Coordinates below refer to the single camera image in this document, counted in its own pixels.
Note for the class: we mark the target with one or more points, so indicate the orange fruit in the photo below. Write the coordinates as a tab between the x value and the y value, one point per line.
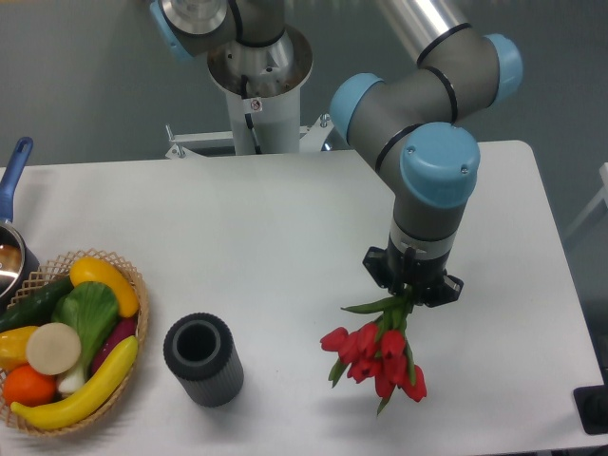
28	387

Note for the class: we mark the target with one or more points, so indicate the woven wicker basket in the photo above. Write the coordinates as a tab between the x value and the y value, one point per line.
54	270

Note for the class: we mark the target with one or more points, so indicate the yellow squash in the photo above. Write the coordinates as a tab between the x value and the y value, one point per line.
92	269

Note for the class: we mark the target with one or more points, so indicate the beige round radish slice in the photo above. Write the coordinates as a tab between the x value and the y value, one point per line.
53	348

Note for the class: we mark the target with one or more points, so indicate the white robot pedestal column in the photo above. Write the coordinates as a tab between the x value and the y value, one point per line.
262	91

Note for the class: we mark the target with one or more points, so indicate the red tulip bouquet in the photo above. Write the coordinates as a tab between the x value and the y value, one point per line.
379	350

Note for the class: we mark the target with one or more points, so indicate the white metal base frame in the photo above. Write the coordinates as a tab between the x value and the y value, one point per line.
313	138

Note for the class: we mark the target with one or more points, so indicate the green bok choy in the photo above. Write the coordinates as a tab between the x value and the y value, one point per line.
91	309

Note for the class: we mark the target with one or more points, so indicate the purple sweet potato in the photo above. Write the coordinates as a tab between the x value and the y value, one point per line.
125	327

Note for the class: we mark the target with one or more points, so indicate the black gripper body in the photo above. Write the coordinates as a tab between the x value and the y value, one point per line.
394	270

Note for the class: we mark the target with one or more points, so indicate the dark green cucumber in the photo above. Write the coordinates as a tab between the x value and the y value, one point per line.
37	307

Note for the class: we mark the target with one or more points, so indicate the yellow banana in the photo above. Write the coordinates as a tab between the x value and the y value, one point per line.
87	399

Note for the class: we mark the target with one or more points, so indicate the black device at table edge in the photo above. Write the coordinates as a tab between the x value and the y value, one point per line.
591	404

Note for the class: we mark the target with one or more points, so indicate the dark grey ribbed vase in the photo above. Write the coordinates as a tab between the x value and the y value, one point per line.
200	351

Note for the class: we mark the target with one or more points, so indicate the blue handled saucepan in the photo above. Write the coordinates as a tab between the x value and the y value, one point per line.
17	260

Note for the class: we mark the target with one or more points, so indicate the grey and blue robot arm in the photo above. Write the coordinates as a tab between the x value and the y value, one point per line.
406	131

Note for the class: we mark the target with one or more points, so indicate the yellow bell pepper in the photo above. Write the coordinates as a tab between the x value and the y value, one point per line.
13	347

